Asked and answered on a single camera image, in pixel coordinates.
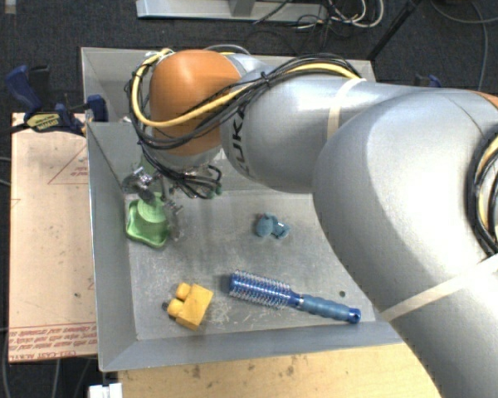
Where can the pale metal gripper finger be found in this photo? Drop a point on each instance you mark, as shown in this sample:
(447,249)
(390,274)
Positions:
(173,220)
(146,196)

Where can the grey metal bin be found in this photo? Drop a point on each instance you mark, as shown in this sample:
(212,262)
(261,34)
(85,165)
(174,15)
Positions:
(232,259)

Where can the yellow toy building block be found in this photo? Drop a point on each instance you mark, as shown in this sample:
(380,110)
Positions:
(193,306)

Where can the small teal toy animal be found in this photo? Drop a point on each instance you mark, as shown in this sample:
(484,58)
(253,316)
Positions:
(267,225)

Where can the brown cardboard board, red print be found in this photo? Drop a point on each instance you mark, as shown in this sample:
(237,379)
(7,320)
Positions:
(50,239)

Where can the blue round hairbrush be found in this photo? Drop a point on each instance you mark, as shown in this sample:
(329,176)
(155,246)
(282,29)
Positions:
(274,293)

